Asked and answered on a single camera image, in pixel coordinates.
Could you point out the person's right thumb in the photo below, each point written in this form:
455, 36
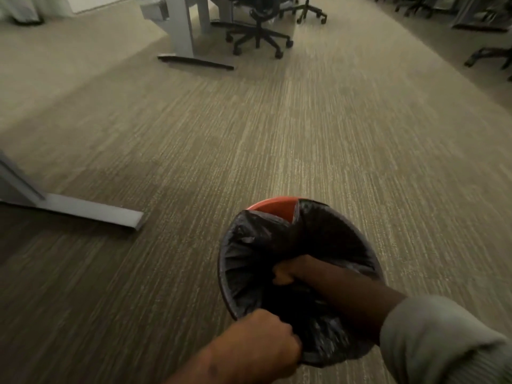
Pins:
281, 276

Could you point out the black office chair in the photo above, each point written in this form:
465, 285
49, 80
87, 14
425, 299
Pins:
308, 7
416, 5
490, 55
260, 27

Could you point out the grey desk leg with foot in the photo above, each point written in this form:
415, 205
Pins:
180, 31
478, 15
68, 203

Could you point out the person's right forearm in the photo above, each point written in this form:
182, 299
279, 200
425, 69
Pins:
400, 327

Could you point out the person's right hand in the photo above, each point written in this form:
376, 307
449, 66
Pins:
294, 269

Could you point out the person's left fingers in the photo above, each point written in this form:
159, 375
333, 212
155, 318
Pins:
290, 339

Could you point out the person's left hand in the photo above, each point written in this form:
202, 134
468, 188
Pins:
260, 345

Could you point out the person's left forearm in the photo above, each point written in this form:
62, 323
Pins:
200, 363

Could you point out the black plastic trash bag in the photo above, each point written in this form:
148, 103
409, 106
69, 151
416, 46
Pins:
280, 255

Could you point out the orange trash bin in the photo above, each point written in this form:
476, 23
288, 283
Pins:
276, 207

